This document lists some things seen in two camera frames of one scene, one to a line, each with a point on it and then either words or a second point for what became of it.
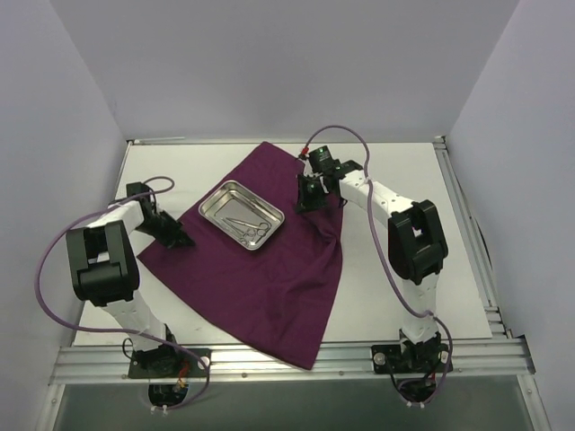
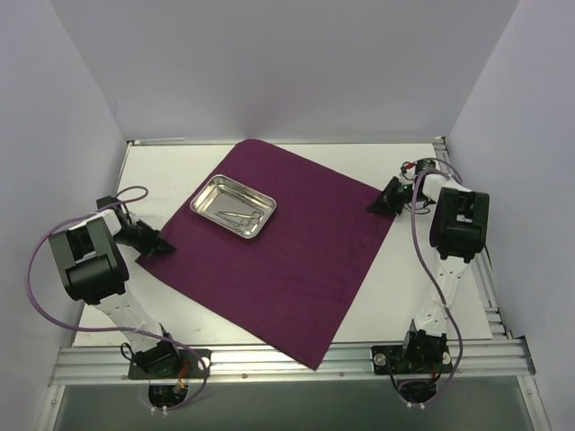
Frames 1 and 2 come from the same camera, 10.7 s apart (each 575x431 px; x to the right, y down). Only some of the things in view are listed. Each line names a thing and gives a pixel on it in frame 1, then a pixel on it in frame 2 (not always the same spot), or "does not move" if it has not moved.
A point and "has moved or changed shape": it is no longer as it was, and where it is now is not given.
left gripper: x=172 y=233 -> x=149 y=238
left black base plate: x=169 y=363 does not move
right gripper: x=312 y=193 -> x=389 y=198
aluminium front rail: x=507 y=359 does not move
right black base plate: x=417 y=359 does not move
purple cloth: x=280 y=295 has moved or changed shape
